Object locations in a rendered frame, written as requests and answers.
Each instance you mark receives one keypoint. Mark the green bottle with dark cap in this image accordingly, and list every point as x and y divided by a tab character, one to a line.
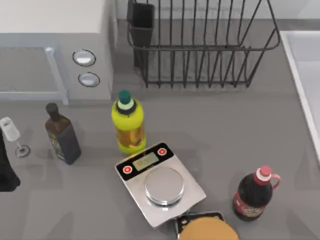
128	127

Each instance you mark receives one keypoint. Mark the silver kitchen scale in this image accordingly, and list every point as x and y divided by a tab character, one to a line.
160	185

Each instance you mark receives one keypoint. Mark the round grey microwave knob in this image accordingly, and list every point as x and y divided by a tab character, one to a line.
84	57
88	79

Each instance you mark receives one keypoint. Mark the dark square oil bottle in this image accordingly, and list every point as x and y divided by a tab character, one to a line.
63	137

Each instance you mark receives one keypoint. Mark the black cutlery holder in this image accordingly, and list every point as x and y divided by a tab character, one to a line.
140	22

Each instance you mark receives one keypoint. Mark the dark bottle with pink cap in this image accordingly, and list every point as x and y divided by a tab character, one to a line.
252	197

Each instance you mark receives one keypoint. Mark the pale microwave oven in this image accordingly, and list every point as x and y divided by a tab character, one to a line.
50	20

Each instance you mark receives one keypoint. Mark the clear wine glass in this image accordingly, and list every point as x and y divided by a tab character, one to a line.
11	132

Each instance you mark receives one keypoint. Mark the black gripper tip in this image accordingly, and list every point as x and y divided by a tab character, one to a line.
6	170

